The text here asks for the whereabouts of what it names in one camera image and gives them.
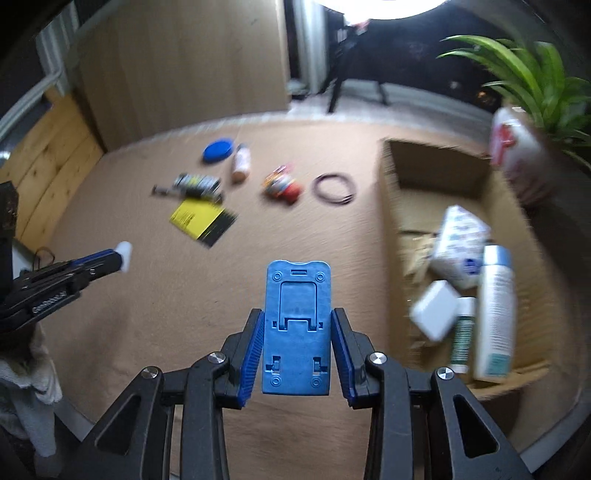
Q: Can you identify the dark red hair tie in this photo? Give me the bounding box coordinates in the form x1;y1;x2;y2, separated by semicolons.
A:
313;172;357;206

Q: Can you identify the yellow black card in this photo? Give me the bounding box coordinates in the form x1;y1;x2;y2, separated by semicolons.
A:
169;198;238;249

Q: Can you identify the green leafy plant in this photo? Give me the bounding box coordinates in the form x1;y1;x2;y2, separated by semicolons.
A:
436;34;591;162

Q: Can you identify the pine wood panel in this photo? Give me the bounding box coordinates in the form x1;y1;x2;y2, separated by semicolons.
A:
0;90;105;250

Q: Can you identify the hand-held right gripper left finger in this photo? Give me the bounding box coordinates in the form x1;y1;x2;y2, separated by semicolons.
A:
81;308;266;480

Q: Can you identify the cardboard box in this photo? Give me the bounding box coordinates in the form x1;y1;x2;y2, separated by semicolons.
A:
378;137;555;402

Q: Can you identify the white ring light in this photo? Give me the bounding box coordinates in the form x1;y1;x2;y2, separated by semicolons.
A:
318;0;451;21

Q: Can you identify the black tripod stand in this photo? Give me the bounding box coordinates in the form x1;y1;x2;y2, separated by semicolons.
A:
321;18;391;114

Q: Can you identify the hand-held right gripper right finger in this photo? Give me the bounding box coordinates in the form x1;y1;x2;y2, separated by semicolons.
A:
330;307;532;480

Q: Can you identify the white charger plug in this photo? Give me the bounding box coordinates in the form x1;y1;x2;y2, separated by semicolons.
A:
410;279;462;342

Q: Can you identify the wooden clothespin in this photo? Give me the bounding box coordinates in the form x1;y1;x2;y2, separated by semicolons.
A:
402;233;437;278

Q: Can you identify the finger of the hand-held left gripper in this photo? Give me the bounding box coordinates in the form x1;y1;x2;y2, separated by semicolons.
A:
76;254;124;284
69;248;118;268

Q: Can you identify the white blue sunscreen bottle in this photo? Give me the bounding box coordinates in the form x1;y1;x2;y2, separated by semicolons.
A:
472;244;517;383

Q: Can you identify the small beige foundation bottle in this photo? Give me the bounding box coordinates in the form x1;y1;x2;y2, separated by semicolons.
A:
231;144;252;183

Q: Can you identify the colourful toy keychain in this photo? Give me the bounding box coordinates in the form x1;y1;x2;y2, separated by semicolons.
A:
262;162;303;204

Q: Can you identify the white green lip balm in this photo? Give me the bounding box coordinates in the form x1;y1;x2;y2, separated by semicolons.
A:
450;296;476;374

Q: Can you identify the tan blanket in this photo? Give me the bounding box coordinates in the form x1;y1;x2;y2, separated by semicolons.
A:
44;117;578;462

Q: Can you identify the blue phone stand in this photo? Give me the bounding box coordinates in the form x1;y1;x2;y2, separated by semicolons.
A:
261;260;334;397

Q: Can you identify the white box with blue lid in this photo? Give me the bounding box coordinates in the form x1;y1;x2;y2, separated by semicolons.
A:
431;205;492;289

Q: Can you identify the person's left forearm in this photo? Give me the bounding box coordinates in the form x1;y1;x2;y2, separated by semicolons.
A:
0;323;63;457

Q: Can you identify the black pen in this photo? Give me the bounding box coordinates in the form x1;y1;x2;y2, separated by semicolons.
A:
153;184;225;204

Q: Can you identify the large plywood board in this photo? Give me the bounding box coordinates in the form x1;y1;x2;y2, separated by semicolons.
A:
76;0;291;151

